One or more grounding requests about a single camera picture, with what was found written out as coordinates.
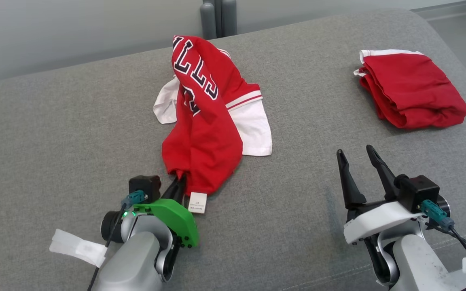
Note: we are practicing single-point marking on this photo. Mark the grey partition post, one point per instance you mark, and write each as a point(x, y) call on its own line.
point(219, 16)

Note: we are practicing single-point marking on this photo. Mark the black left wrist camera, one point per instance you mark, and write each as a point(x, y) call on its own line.
point(144, 186)

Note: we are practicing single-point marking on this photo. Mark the red basketball shorts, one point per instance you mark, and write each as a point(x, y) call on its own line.
point(411, 89)

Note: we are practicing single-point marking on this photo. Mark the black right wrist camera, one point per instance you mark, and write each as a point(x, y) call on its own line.
point(419, 192)

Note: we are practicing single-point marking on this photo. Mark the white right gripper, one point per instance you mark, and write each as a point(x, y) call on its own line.
point(378, 220)

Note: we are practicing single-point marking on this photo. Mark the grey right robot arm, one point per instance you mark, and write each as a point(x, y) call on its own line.
point(415, 262)

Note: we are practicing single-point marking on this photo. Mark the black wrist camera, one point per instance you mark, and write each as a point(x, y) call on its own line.
point(144, 186)
point(419, 192)

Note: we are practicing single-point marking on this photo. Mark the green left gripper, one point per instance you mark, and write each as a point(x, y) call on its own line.
point(176, 214)

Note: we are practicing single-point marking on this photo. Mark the red Bulls jersey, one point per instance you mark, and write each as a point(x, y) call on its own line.
point(204, 141)

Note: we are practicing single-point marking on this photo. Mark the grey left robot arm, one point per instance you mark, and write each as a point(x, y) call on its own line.
point(136, 262)

